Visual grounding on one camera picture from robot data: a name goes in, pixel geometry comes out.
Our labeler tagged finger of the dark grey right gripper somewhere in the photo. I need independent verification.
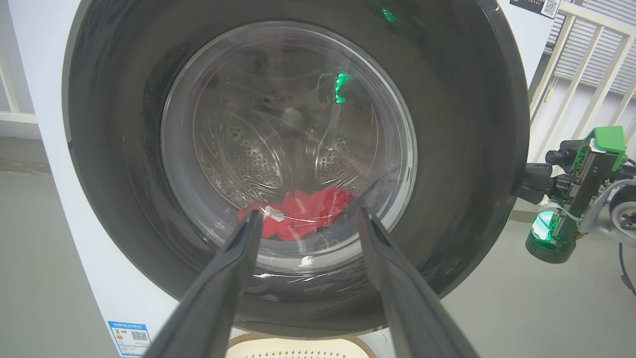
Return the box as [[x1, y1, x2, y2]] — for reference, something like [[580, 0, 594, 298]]
[[517, 185, 550, 205], [525, 163, 554, 188]]

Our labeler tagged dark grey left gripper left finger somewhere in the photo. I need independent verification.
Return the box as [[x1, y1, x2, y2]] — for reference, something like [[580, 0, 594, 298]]
[[144, 211, 263, 358]]

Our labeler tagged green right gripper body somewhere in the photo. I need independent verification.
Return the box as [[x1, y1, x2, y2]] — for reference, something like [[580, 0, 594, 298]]
[[526, 126, 628, 264]]

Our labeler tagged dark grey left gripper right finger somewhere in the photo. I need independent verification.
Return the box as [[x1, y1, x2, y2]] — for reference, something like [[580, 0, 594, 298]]
[[358, 207, 478, 358]]

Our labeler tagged round dark washer door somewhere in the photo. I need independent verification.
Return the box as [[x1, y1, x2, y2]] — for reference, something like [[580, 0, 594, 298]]
[[62, 0, 531, 339]]

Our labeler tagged red and white garment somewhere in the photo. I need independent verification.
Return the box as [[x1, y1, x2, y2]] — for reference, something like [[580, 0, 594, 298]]
[[238, 188, 354, 242]]

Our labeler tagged cream perforated laundry basket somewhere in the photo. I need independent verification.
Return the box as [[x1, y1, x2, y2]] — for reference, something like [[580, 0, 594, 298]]
[[226, 333, 378, 358]]

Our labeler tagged white front-load washing machine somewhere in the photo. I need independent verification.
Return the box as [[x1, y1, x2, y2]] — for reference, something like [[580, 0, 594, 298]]
[[7, 0, 562, 358]]

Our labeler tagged blue energy label sticker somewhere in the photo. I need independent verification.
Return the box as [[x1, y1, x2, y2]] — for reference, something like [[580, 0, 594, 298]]
[[107, 321, 152, 358]]

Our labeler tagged cream wooden railing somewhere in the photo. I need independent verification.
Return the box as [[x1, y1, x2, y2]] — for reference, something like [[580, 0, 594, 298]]
[[529, 0, 636, 165]]

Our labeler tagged steel perforated washer drum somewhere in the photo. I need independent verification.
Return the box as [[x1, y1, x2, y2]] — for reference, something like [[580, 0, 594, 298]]
[[191, 47, 381, 209]]

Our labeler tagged QR code sticker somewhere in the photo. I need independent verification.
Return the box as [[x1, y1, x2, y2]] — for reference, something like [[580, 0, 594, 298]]
[[510, 0, 561, 19]]

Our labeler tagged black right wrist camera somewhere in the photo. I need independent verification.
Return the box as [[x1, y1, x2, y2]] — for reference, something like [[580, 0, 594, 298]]
[[546, 141, 583, 168]]

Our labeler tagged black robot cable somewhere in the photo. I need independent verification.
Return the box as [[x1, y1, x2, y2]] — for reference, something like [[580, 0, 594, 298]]
[[618, 243, 636, 296]]

